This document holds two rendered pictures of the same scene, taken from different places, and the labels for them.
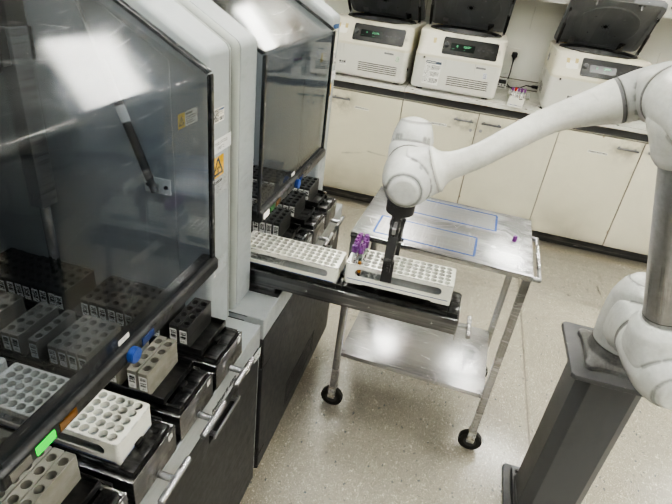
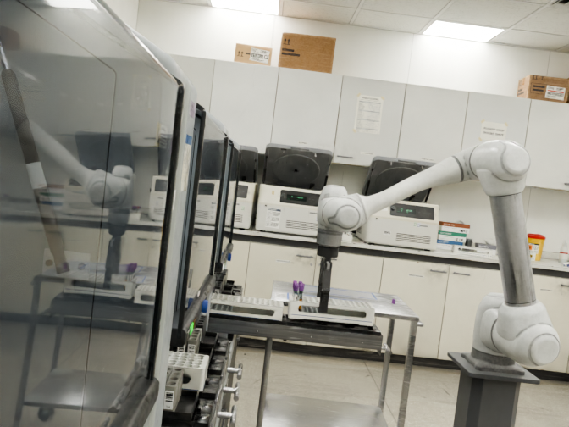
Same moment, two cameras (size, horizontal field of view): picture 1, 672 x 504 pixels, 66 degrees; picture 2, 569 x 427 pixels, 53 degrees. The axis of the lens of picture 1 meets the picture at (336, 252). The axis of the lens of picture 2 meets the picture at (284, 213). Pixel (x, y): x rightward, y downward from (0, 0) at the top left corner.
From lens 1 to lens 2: 0.87 m
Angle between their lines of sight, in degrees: 30
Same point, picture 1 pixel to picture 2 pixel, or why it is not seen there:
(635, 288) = (494, 299)
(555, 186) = not seen: hidden behind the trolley
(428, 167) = (359, 202)
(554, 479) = not seen: outside the picture
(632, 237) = (459, 347)
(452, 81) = (291, 224)
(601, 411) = (496, 408)
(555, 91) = (374, 228)
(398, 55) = (243, 205)
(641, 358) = (514, 330)
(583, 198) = not seen: hidden behind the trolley
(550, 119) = (421, 179)
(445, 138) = (290, 273)
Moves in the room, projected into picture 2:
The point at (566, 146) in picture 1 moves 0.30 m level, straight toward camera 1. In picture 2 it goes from (391, 272) to (392, 278)
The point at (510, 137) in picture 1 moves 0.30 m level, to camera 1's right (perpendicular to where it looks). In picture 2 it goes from (402, 187) to (481, 196)
